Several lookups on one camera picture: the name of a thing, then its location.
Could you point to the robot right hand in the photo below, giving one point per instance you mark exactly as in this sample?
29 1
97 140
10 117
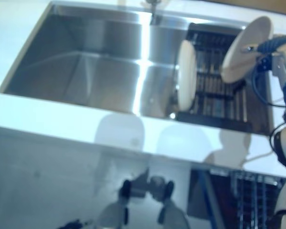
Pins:
282 57

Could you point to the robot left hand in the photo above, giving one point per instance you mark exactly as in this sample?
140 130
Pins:
75 224

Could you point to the beige round plate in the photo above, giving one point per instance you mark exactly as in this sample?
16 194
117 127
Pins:
187 76
238 40

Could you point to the wide white cabinet door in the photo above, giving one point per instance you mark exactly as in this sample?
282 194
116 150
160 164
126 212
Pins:
50 152

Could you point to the black dish drying rack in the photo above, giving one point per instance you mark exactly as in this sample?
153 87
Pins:
212 95

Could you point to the chrome gooseneck faucet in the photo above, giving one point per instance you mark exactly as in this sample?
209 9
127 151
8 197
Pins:
153 2

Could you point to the stainless steel sink basin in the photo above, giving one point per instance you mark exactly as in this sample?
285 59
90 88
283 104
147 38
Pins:
85 71

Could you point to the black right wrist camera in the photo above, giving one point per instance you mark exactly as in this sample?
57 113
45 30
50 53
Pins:
265 62

